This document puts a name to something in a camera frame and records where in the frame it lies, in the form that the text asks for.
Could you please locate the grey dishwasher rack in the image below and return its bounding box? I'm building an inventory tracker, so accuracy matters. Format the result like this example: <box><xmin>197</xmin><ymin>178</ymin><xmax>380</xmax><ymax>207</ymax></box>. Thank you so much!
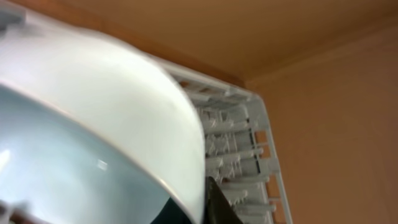
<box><xmin>154</xmin><ymin>57</ymin><xmax>293</xmax><ymax>223</ymax></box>

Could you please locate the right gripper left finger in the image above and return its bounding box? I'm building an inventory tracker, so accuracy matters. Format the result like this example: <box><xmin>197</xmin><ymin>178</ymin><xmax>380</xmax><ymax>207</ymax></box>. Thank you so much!
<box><xmin>150</xmin><ymin>198</ymin><xmax>192</xmax><ymax>224</ymax></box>

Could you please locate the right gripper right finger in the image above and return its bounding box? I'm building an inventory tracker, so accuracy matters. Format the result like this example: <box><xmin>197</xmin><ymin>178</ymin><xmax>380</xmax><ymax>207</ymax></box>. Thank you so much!
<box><xmin>203</xmin><ymin>177</ymin><xmax>243</xmax><ymax>224</ymax></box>

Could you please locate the mint green bowl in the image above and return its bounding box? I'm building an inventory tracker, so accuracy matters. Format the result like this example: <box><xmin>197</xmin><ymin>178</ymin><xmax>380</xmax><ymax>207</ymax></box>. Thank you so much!
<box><xmin>1</xmin><ymin>2</ymin><xmax>205</xmax><ymax>223</ymax></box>

